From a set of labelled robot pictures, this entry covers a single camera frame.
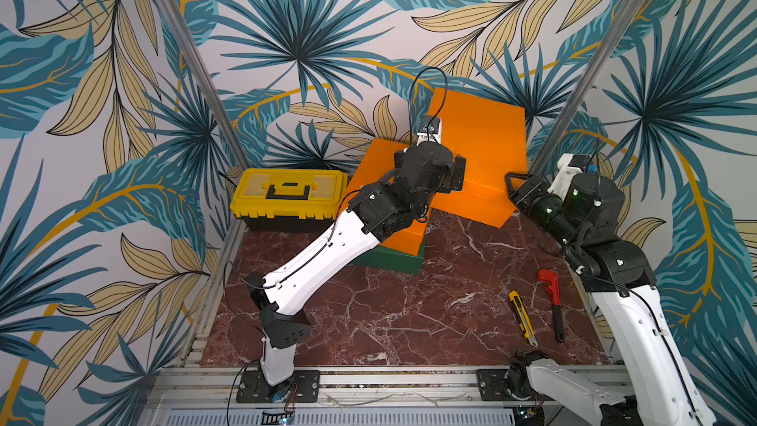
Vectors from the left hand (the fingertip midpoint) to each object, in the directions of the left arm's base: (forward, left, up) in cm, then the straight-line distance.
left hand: (443, 164), depth 63 cm
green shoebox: (-4, +12, -34) cm, 37 cm away
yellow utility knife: (-19, -28, -42) cm, 54 cm away
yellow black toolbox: (+12, +41, -27) cm, 51 cm away
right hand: (-2, -13, -1) cm, 14 cm away
